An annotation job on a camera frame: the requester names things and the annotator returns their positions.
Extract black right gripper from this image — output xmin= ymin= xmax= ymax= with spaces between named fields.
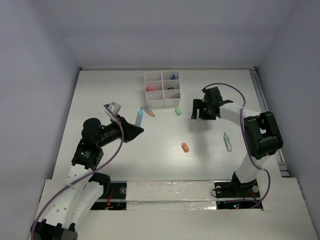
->
xmin=191 ymin=98 xmax=216 ymax=120

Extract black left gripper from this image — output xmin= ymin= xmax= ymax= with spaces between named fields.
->
xmin=96 ymin=114 xmax=143 ymax=148

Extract blue highlighter pen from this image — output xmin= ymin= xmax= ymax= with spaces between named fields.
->
xmin=135 ymin=107 xmax=144 ymax=128

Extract green highlighter cap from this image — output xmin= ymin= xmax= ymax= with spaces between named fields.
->
xmin=175 ymin=107 xmax=182 ymax=116

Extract orange tip clear highlighter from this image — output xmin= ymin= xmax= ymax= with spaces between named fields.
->
xmin=143 ymin=106 xmax=155 ymax=117

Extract grey eraser block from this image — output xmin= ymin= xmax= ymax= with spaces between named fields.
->
xmin=171 ymin=93 xmax=181 ymax=99

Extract green highlighter pen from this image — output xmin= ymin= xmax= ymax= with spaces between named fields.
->
xmin=223 ymin=132 xmax=233 ymax=153

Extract orange highlighter cap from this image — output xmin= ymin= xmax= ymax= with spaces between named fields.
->
xmin=181 ymin=142 xmax=189 ymax=153

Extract pink highlighter pen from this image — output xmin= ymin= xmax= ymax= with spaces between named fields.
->
xmin=145 ymin=86 xmax=152 ymax=92

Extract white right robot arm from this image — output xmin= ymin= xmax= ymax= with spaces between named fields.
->
xmin=191 ymin=83 xmax=283 ymax=196

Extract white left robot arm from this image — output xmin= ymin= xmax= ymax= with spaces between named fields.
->
xmin=30 ymin=115 xmax=144 ymax=240

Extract white left organizer box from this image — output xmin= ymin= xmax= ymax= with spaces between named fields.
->
xmin=143 ymin=71 xmax=164 ymax=109

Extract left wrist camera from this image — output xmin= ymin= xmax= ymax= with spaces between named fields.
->
xmin=103 ymin=102 xmax=121 ymax=118

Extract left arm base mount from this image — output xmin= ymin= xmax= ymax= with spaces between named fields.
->
xmin=89 ymin=173 xmax=127 ymax=211

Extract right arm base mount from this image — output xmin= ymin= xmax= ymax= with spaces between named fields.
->
xmin=210 ymin=172 xmax=263 ymax=210

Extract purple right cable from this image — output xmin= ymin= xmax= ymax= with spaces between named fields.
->
xmin=202 ymin=83 xmax=272 ymax=210

